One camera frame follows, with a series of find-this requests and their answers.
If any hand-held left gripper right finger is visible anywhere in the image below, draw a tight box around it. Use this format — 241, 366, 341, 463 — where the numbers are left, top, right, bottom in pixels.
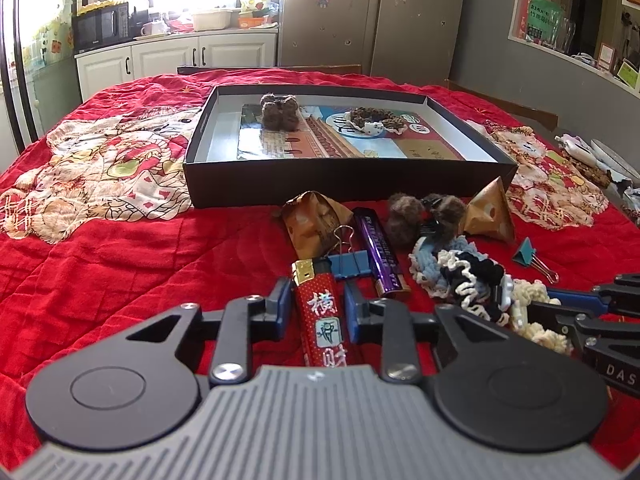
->
344, 285, 503, 386

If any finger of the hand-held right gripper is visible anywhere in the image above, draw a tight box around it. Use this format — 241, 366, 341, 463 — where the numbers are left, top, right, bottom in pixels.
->
547, 274, 640, 317
530, 304, 640, 356

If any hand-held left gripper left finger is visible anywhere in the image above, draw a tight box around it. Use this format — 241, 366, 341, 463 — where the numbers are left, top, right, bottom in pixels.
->
129, 278, 294, 386

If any cream fluffy scrunchie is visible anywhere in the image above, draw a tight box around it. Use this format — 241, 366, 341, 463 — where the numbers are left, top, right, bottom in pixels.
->
500, 277, 573, 356

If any red lighter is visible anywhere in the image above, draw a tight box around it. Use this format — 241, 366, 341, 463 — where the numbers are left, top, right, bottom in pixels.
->
291, 259, 358, 368

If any purple lighter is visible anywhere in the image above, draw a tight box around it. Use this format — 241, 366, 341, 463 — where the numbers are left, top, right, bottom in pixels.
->
354, 207, 412, 297

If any triangular brown snack packet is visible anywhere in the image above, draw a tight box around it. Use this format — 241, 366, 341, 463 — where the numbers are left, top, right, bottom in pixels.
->
462, 176, 517, 245

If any black cardboard box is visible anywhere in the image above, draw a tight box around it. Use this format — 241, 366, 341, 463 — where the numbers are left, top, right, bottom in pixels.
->
183, 84, 518, 209

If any blue binder clip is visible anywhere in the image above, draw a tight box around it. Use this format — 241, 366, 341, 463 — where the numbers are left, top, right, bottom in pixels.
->
327, 225, 375, 281

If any teal binder clip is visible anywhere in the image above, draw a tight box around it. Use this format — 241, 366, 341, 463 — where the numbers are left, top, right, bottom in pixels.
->
511, 237, 560, 283

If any black white crochet scrunchie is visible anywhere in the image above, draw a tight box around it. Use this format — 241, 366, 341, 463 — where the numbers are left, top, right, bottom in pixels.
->
437, 250, 508, 323

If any blue white crochet scrunchie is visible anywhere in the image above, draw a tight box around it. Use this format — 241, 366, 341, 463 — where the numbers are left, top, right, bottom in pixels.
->
409, 235, 481, 303

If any brown pom-pom hair clip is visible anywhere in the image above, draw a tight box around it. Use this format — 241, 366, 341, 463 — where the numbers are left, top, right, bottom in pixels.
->
386, 192, 468, 248

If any brown patterned hair accessory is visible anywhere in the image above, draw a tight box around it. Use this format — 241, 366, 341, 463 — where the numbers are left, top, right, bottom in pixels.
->
575, 157, 613, 188

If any red printed blanket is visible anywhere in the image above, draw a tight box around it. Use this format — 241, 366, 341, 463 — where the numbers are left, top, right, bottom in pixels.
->
0, 69, 640, 480

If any grey plate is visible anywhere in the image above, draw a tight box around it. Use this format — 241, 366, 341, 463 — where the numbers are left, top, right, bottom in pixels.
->
590, 139, 640, 181

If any white hair accessory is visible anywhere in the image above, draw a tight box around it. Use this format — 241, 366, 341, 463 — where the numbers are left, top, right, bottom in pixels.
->
555, 134, 601, 166

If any printed paper sheet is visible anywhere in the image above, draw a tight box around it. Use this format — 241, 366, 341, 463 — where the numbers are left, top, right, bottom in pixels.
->
237, 104, 466, 161

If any leopard print scrunchie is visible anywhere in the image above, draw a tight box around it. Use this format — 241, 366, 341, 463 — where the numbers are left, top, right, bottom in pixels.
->
347, 106, 407, 138

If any wooden chair back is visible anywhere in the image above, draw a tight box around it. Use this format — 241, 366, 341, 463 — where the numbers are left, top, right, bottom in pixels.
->
176, 64, 362, 76

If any white kitchen cabinet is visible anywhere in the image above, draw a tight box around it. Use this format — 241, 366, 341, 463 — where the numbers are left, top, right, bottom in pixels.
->
75, 30, 278, 106

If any green poster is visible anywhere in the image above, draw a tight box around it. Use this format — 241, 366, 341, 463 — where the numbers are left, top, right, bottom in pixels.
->
525, 0, 566, 43

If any silver refrigerator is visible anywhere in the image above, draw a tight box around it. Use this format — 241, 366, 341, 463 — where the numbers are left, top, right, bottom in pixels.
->
276, 0, 468, 78

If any white plastic basin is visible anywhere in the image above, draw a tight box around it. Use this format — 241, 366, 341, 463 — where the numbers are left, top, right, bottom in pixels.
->
191, 8, 233, 32

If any black microwave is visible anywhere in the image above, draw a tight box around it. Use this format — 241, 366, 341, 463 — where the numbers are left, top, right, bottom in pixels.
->
72, 2, 132, 53

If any yellow lace cover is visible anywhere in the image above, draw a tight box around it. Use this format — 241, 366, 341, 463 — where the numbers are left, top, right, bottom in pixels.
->
77, 0, 131, 15

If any black framed sliding door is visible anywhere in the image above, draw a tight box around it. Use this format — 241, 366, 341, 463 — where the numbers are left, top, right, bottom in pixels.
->
0, 0, 46, 156

